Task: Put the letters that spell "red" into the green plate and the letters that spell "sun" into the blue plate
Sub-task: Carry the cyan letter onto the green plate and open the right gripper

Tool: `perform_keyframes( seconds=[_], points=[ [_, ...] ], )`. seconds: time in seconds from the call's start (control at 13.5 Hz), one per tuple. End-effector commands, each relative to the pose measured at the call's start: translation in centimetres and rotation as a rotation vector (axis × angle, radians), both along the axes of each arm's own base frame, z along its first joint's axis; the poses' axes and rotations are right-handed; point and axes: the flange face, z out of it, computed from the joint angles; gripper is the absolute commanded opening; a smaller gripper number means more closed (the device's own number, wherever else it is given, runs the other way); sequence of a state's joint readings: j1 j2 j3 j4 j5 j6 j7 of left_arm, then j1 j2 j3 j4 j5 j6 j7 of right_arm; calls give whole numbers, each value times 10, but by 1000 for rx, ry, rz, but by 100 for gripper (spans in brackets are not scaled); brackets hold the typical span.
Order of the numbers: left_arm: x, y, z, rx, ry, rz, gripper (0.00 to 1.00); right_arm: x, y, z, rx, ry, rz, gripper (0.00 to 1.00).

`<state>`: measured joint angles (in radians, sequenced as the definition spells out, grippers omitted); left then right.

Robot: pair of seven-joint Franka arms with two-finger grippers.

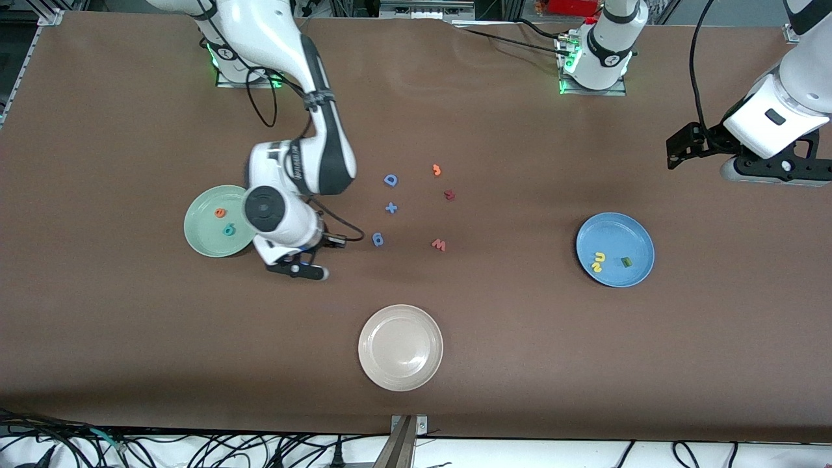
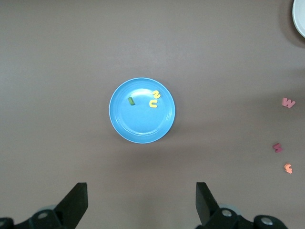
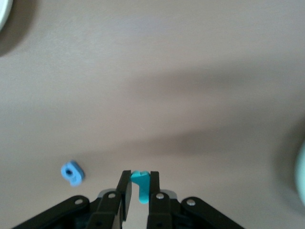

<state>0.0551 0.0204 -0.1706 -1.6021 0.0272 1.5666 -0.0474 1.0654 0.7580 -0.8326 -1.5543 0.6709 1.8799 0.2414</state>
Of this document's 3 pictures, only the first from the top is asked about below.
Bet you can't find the mint green plate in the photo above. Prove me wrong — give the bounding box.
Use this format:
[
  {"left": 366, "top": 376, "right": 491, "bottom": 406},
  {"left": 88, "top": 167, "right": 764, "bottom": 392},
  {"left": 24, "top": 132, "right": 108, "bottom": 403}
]
[{"left": 183, "top": 185, "right": 261, "bottom": 259}]

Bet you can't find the blue plate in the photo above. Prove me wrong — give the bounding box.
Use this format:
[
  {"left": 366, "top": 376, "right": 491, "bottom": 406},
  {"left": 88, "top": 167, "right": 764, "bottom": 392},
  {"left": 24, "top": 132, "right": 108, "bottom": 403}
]
[{"left": 575, "top": 212, "right": 656, "bottom": 289}]

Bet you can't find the beige plate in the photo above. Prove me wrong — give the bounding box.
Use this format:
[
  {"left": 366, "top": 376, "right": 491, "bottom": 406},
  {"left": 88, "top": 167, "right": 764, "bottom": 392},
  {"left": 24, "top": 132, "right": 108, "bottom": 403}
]
[{"left": 357, "top": 304, "right": 445, "bottom": 392}]

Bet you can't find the red box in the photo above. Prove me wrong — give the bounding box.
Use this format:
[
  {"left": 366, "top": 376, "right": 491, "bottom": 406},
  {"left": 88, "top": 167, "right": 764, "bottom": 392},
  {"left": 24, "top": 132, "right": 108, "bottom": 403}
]
[{"left": 546, "top": 0, "right": 602, "bottom": 17}]

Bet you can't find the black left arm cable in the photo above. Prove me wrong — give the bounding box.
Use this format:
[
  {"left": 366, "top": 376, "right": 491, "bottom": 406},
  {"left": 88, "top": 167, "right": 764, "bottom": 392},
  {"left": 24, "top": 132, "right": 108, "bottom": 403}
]
[{"left": 689, "top": 0, "right": 725, "bottom": 147}]

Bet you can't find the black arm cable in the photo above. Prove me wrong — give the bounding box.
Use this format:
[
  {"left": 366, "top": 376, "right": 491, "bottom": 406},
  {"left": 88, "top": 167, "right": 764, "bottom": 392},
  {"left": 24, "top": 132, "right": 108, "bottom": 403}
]
[
  {"left": 689, "top": 0, "right": 725, "bottom": 147},
  {"left": 244, "top": 65, "right": 365, "bottom": 244}
]

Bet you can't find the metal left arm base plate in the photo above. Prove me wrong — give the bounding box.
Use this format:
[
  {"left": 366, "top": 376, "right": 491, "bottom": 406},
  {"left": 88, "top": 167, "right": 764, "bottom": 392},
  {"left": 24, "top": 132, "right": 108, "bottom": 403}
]
[{"left": 556, "top": 32, "right": 628, "bottom": 97}]

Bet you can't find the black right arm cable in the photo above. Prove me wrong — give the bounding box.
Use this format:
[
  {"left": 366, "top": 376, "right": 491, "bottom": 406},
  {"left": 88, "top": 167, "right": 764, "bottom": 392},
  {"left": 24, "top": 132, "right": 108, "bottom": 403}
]
[{"left": 244, "top": 65, "right": 365, "bottom": 244}]

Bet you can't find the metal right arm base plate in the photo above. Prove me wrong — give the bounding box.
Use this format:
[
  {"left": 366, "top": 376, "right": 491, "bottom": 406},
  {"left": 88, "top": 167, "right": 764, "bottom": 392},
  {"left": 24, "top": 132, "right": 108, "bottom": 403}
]
[{"left": 216, "top": 62, "right": 287, "bottom": 89}]

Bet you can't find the black table cable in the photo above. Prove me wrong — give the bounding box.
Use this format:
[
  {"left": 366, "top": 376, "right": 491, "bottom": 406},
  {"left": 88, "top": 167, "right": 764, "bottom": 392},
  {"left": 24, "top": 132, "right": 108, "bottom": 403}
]
[
  {"left": 513, "top": 18, "right": 573, "bottom": 43},
  {"left": 448, "top": 21, "right": 566, "bottom": 54}
]

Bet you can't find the small metal bracket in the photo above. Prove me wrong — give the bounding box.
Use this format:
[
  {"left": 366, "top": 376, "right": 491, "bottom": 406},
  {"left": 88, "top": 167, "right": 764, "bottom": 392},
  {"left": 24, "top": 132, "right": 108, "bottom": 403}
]
[{"left": 390, "top": 415, "right": 428, "bottom": 436}]

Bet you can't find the aluminium post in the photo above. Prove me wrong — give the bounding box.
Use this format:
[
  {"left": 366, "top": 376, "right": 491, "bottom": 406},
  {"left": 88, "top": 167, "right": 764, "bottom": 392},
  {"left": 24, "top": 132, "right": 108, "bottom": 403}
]
[{"left": 374, "top": 415, "right": 418, "bottom": 468}]

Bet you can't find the aluminium frame profile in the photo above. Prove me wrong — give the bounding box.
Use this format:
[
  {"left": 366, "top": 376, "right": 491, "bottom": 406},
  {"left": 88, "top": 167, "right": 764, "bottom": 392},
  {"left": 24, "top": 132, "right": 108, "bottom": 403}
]
[{"left": 379, "top": 0, "right": 476, "bottom": 20}]

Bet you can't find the teal floor cable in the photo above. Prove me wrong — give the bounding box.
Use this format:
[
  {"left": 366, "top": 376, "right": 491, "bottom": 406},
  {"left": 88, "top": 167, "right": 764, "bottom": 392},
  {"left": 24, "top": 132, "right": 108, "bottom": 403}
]
[{"left": 90, "top": 428, "right": 125, "bottom": 454}]

